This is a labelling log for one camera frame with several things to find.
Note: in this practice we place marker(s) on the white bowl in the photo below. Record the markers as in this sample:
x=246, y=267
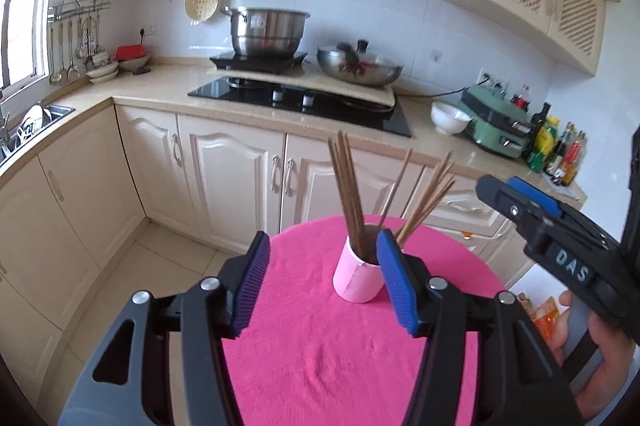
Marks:
x=450, y=119

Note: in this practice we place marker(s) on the hanging steel ladle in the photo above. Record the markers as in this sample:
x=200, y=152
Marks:
x=80, y=51
x=73, y=74
x=55, y=76
x=90, y=61

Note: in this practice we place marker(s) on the person's right hand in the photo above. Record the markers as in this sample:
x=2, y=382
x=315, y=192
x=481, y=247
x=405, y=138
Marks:
x=610, y=356

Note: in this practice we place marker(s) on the red container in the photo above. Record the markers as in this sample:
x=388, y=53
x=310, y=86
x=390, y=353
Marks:
x=131, y=52

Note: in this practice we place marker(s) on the orange snack packet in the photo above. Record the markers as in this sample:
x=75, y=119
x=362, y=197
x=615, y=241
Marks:
x=547, y=318

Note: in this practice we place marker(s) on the steel wok with glass lid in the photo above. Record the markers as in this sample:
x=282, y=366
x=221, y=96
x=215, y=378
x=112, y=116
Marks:
x=360, y=66

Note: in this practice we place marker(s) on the steel kitchen faucet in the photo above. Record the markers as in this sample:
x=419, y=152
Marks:
x=5, y=126

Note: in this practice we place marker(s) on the red label soda bottle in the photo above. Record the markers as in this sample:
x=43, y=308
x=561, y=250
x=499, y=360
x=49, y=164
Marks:
x=522, y=100

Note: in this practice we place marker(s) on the pink tablecloth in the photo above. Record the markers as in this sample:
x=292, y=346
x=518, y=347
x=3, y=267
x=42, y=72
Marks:
x=320, y=356

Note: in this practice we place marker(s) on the stainless steel stock pot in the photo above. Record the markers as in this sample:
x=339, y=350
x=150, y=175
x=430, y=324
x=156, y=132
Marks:
x=265, y=31

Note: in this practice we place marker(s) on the black induction cooker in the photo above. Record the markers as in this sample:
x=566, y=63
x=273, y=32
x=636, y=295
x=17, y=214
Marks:
x=250, y=64

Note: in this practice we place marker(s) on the dishes in sink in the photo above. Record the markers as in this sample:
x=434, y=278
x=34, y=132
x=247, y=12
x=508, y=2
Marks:
x=32, y=124

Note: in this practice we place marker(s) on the black glass gas hob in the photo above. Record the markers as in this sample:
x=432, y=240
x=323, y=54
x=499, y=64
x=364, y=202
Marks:
x=220, y=92

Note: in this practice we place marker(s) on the green electric cooker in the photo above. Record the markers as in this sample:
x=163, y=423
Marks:
x=492, y=126

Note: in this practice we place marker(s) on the bundle of wooden chopsticks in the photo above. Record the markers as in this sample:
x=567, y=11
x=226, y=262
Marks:
x=350, y=196

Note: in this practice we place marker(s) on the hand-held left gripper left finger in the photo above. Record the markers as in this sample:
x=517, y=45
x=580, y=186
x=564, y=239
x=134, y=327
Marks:
x=255, y=281

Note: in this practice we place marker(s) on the white wall outlet with plugs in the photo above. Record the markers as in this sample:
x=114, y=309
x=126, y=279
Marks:
x=487, y=77

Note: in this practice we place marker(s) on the beige wooden board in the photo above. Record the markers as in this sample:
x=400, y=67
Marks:
x=320, y=85

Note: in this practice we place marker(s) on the stack of white bowls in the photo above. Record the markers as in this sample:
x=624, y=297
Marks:
x=102, y=69

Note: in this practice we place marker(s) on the red sauce bottle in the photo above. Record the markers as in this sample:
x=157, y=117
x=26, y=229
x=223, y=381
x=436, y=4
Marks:
x=575, y=161

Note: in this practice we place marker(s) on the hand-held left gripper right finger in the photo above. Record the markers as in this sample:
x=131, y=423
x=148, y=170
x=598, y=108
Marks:
x=395, y=281

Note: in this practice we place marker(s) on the dark sauce bottle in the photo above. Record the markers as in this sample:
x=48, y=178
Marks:
x=562, y=151

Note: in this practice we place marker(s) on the steel kitchen sink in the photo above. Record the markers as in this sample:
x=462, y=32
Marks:
x=57, y=112

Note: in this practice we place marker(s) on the pink cup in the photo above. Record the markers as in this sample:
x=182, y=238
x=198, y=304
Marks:
x=357, y=281

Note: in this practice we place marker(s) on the yellow green bottle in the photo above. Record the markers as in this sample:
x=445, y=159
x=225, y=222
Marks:
x=545, y=149

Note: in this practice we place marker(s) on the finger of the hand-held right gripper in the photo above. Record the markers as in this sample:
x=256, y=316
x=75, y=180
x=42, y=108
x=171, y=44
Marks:
x=500, y=196
x=535, y=196

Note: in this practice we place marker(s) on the dark glass oil bottle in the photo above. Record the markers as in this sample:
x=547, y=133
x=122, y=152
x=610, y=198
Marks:
x=539, y=121

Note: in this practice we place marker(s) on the cream perforated steamer plate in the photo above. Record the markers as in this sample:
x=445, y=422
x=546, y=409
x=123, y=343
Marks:
x=201, y=2

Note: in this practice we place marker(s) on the steel wall utensil rack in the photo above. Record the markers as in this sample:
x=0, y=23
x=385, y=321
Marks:
x=80, y=6

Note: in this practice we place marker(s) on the white paper sheet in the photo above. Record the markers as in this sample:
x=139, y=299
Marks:
x=572, y=192

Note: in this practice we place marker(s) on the white dish under red container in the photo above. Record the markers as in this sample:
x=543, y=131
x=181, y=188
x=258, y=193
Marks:
x=135, y=65

